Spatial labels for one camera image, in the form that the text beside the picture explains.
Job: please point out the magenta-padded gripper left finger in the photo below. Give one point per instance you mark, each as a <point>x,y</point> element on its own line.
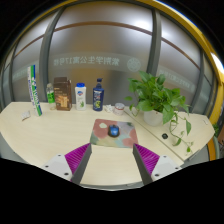
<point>75,159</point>

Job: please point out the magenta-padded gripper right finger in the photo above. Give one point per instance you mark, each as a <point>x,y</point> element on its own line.
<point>149,160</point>

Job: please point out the blue computer mouse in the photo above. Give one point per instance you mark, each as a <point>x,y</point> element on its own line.
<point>113,130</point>

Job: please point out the floral pastel mouse pad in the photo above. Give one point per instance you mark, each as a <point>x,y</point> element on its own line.
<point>115,133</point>

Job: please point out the small white pink jar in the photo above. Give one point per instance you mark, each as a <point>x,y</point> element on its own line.
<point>119,109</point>

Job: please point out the white body wash bottle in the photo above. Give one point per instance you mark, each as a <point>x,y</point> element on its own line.
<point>80,96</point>

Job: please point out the potted green pothos plant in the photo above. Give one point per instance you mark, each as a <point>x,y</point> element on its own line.
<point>156,96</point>

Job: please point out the small white packet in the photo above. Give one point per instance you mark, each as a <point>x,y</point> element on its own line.
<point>25,115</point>

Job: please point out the brown snack box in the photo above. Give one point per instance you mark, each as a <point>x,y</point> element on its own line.
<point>62,94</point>

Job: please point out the clear green-label drink bottle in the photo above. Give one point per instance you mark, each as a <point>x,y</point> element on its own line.
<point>50,96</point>

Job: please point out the dark blue pump shampoo bottle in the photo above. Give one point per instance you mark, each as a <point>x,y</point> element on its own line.
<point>98,95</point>

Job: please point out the green white shuttlecock tube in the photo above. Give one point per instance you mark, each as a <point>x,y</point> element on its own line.
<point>34,90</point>

